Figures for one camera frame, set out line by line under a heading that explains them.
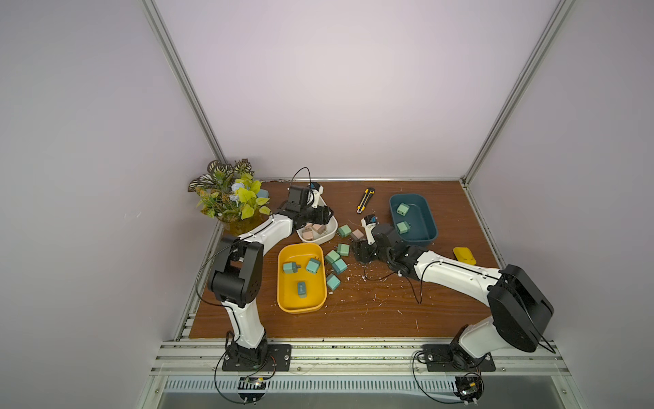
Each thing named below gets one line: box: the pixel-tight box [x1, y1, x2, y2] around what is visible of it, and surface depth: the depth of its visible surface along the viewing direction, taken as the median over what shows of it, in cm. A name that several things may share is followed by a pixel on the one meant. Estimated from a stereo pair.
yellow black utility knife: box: [355, 187, 376, 214], surface depth 113 cm
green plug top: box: [338, 224, 352, 239], surface depth 102 cm
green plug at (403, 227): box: [395, 220, 413, 235], surface depth 102 cm
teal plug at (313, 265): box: [305, 256, 322, 275], surface depth 92 cm
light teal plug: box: [282, 262, 302, 275], surface depth 90 cm
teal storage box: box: [389, 193, 438, 243], surface depth 106 cm
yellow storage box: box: [277, 241, 328, 314], surface depth 90 cm
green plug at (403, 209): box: [395, 201, 410, 217], surface depth 109 cm
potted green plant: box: [187, 158, 272, 237], surface depth 89 cm
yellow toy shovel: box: [453, 247, 477, 265], surface depth 96 cm
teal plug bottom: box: [327, 273, 341, 291], surface depth 88 cm
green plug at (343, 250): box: [337, 242, 350, 257], surface depth 96 cm
